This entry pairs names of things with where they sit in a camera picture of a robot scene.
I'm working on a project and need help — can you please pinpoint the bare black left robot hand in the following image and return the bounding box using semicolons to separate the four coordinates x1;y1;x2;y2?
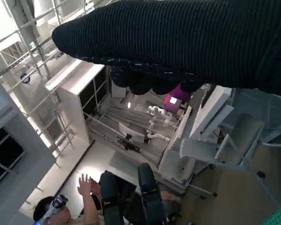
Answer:
99;163;167;225

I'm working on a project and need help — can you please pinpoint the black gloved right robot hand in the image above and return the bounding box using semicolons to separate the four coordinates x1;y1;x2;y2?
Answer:
51;0;281;97

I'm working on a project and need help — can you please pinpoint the white box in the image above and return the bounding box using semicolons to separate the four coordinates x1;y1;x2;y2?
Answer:
158;147;195;188

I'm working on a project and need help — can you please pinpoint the purple box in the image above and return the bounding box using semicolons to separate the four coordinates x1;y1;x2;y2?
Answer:
163;84;190;113

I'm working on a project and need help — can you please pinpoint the person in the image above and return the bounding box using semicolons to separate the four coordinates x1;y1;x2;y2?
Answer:
32;173;104;225

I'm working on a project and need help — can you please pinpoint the white humanoid robot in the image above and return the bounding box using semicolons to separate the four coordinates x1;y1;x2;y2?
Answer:
146;105;174;143

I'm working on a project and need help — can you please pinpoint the VR headset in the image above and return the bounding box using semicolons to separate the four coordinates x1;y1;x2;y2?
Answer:
38;194;68;222

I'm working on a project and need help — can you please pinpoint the grey chair with casters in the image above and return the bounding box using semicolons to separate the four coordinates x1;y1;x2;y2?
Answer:
179;112;281;207

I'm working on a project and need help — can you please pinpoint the tall white cabinet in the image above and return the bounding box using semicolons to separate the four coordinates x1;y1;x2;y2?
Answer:
44;60;108;147

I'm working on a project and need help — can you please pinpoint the dark window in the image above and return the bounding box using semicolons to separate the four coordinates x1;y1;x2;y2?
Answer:
0;127;26;189

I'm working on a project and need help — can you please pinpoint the metal scaffold frame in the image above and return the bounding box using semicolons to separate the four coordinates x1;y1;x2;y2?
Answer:
0;0;94;168

